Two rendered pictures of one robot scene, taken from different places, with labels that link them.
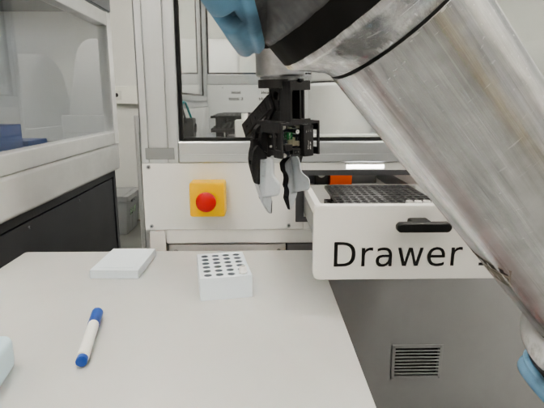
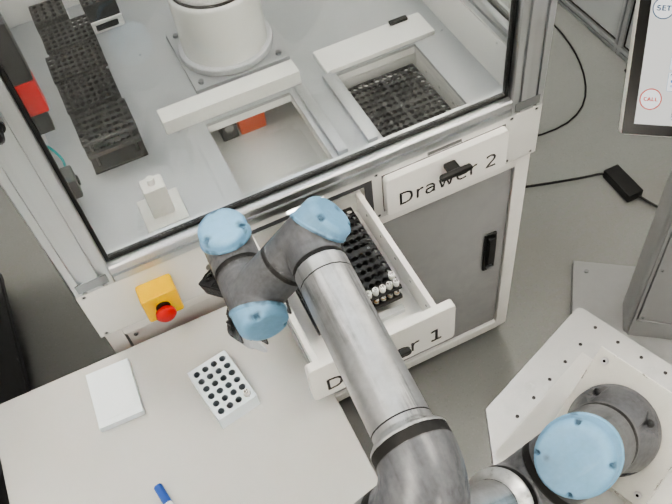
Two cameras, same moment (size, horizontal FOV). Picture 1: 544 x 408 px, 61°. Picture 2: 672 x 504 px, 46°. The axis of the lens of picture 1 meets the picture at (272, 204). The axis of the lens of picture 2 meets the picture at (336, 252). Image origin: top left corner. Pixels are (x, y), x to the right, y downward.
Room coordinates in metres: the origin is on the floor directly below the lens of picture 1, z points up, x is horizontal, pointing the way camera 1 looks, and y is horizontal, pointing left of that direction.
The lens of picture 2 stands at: (-0.01, 0.05, 2.11)
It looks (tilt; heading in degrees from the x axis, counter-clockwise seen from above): 53 degrees down; 344
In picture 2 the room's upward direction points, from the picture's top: 9 degrees counter-clockwise
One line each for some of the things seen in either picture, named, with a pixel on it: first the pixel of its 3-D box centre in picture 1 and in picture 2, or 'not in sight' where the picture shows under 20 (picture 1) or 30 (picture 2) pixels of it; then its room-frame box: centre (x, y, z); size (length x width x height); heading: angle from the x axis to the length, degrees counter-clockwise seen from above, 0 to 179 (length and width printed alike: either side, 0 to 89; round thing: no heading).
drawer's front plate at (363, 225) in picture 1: (413, 241); (382, 350); (0.65, -0.20, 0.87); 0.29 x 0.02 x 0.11; 91
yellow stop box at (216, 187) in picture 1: (208, 197); (160, 299); (0.94, 0.13, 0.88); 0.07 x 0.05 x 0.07; 91
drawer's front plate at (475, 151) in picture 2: not in sight; (446, 170); (0.97, -0.51, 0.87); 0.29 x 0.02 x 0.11; 91
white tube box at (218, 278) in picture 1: (223, 274); (223, 388); (0.76, 0.08, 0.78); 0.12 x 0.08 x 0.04; 11
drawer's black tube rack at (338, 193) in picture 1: (378, 212); (335, 272); (0.85, -0.20, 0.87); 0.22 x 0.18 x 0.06; 1
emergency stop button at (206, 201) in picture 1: (206, 201); (165, 311); (0.91, 0.13, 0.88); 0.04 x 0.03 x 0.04; 91
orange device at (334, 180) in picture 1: (332, 176); not in sight; (1.35, -0.18, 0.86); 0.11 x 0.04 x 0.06; 91
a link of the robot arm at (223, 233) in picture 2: not in sight; (229, 247); (0.73, -0.01, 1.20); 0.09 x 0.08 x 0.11; 179
